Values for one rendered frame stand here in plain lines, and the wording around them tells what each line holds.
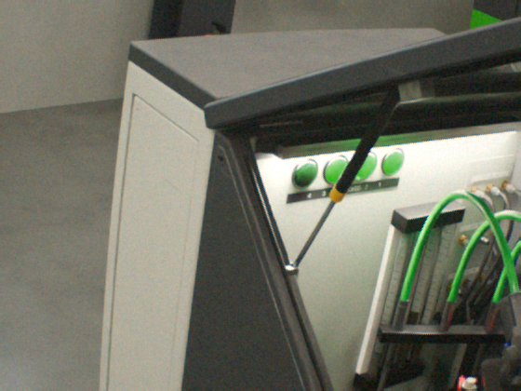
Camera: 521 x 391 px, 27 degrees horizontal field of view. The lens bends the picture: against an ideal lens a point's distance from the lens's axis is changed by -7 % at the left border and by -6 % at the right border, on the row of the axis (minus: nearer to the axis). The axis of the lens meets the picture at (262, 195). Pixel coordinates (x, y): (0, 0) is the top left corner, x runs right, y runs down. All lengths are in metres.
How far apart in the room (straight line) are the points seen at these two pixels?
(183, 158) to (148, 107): 0.13
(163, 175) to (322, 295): 0.33
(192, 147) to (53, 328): 2.21
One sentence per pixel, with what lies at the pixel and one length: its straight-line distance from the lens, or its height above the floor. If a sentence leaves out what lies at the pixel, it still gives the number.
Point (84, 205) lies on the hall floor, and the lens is 4.76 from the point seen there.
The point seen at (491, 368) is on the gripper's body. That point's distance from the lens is 1.56.
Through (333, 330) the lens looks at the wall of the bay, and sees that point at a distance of 1.98.
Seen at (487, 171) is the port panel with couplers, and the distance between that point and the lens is 2.06.
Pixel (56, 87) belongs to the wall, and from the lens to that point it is 5.77.
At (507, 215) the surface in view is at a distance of 1.82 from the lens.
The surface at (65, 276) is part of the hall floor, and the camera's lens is 4.20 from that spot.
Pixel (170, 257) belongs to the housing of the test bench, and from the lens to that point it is 1.84.
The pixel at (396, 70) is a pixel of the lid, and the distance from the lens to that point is 1.32.
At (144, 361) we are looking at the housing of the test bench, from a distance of 1.99.
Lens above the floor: 2.06
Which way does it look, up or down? 24 degrees down
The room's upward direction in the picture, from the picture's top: 9 degrees clockwise
